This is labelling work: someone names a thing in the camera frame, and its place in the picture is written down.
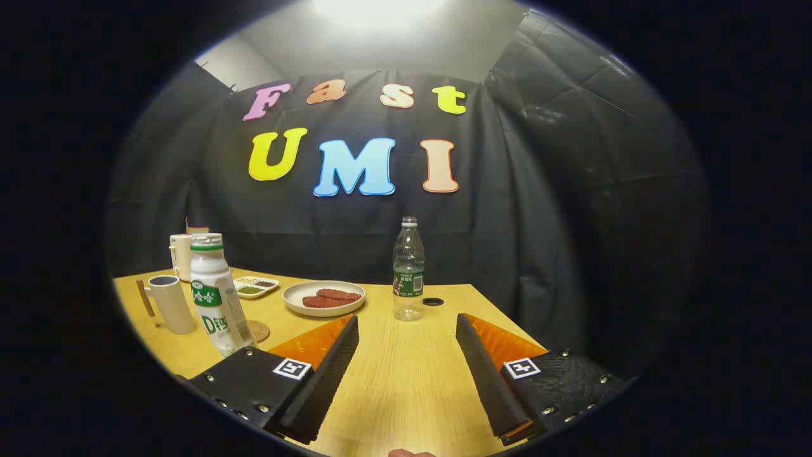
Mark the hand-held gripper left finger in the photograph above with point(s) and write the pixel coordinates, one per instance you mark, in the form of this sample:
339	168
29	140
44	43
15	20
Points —
323	387

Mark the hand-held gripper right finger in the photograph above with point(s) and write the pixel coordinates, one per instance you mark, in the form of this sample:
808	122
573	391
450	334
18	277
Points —
488	381

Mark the round wooden coaster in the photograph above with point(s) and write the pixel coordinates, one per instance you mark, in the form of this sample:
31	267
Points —
260	331

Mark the white juice bottle green label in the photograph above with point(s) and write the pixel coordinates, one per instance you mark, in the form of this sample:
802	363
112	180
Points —
212	298

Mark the clear plastic water bottle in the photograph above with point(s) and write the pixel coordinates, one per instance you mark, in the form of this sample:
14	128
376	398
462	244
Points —
408	266

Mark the wooden table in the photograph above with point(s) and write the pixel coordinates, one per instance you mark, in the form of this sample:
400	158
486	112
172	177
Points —
406	368

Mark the red meat piece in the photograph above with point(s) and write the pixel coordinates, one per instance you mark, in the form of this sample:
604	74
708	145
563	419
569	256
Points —
320	302
339	295

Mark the white round plate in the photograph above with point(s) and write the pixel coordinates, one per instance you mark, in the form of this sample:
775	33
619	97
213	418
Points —
295	304

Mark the white divided dish of beans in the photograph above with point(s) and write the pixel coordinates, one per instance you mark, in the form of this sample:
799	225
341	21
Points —
255	289

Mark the cream toaster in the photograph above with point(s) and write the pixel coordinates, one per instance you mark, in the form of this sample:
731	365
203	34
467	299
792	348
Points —
181	254

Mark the bread slice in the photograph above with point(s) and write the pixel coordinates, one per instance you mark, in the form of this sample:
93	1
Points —
198	230

